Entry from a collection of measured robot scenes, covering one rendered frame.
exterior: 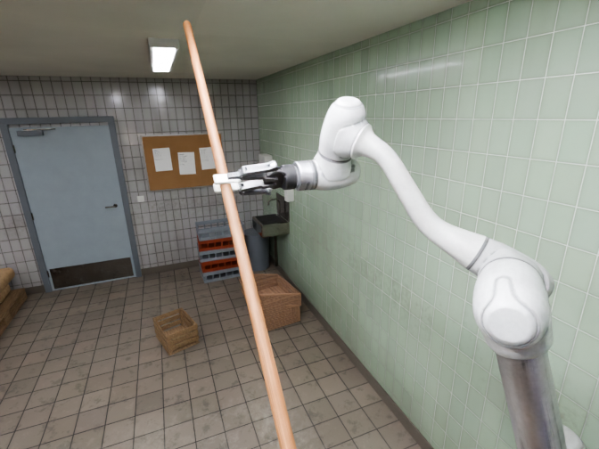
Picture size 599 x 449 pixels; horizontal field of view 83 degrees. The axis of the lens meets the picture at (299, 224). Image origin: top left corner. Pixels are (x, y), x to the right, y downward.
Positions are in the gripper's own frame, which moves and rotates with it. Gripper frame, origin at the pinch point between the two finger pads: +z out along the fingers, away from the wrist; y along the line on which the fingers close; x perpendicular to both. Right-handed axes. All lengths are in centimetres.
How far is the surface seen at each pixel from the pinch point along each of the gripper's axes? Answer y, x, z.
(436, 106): 20, 53, -120
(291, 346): 258, -1, -74
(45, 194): 308, 252, 156
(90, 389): 265, 8, 99
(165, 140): 267, 292, 12
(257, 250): 347, 151, -87
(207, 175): 305, 260, -36
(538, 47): -27, 29, -121
